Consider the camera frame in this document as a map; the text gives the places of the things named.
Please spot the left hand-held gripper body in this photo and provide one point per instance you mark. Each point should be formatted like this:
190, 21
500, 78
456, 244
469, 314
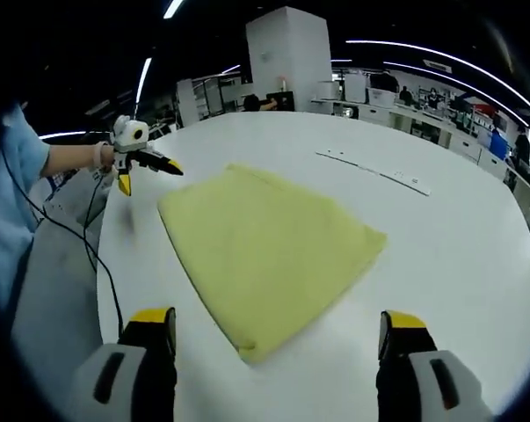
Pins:
128, 136

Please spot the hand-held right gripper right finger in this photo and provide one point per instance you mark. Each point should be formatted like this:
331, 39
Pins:
403, 378

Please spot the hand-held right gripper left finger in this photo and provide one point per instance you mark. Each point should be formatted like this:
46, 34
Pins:
152, 373

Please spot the yellow blue grey garment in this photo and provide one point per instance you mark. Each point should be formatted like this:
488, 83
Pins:
264, 255

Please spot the person's left hand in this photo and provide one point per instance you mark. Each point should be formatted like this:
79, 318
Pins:
106, 157

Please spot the long ceiling light strip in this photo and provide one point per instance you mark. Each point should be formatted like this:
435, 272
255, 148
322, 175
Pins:
423, 49
143, 81
173, 8
445, 74

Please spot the person's light blue shirt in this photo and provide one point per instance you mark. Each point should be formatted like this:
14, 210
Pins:
14, 198

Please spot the person's grey trousers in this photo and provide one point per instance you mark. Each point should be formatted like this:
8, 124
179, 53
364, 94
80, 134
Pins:
58, 299

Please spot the black cabinet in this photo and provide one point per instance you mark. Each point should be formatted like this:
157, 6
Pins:
282, 101

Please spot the small white orange item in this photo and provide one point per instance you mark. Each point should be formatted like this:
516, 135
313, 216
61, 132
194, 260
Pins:
283, 84

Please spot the white square pillar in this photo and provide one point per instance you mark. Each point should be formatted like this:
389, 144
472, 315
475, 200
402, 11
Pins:
288, 53

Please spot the white box appliance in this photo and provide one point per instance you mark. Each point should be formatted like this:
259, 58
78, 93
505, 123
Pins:
357, 88

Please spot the white storage bin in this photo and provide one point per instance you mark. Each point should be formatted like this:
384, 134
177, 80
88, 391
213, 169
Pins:
382, 96

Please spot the white desk row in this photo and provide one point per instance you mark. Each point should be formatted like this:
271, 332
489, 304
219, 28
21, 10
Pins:
423, 127

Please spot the blue bin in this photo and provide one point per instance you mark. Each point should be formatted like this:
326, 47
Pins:
497, 144

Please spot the white storage shelves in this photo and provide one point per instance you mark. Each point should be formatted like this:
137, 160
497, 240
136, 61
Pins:
471, 116

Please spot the ceiling air vent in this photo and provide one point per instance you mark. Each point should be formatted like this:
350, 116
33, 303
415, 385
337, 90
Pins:
437, 66

